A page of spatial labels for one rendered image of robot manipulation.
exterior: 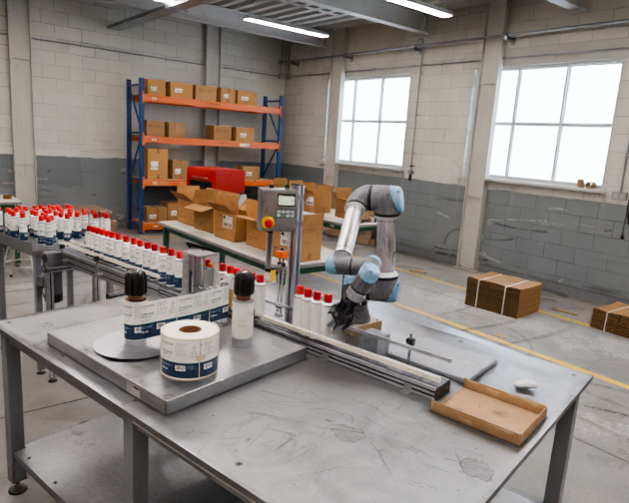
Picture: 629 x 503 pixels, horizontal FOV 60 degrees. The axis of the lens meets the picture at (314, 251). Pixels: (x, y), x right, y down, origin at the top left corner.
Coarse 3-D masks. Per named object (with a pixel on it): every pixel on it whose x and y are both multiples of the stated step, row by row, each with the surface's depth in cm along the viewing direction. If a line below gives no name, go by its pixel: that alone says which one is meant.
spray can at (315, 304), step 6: (318, 294) 223; (312, 300) 225; (318, 300) 224; (312, 306) 224; (318, 306) 223; (312, 312) 224; (318, 312) 224; (312, 318) 225; (318, 318) 224; (312, 324) 225; (318, 324) 225; (312, 330) 225; (318, 330) 226
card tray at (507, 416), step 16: (464, 384) 201; (480, 384) 197; (432, 400) 181; (448, 400) 189; (464, 400) 190; (480, 400) 191; (496, 400) 192; (512, 400) 190; (528, 400) 186; (448, 416) 178; (464, 416) 174; (480, 416) 179; (496, 416) 180; (512, 416) 181; (528, 416) 181; (544, 416) 181; (496, 432) 167; (512, 432) 164; (528, 432) 169
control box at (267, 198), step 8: (264, 192) 238; (272, 192) 239; (280, 192) 240; (288, 192) 241; (296, 192) 242; (264, 200) 239; (272, 200) 240; (296, 200) 242; (264, 208) 239; (272, 208) 240; (280, 208) 241; (288, 208) 242; (296, 208) 243; (264, 216) 240; (272, 216) 241; (296, 216) 244; (264, 224) 241; (280, 224) 243; (288, 224) 244; (296, 224) 245
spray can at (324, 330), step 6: (324, 294) 221; (330, 294) 220; (324, 300) 221; (330, 300) 221; (324, 306) 220; (330, 306) 220; (324, 312) 221; (324, 318) 221; (330, 318) 222; (324, 324) 222; (324, 330) 222; (330, 336) 224; (324, 342) 223
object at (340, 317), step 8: (344, 296) 209; (336, 304) 213; (344, 304) 210; (352, 304) 209; (328, 312) 214; (336, 312) 212; (344, 312) 211; (352, 312) 214; (336, 320) 212; (344, 320) 214
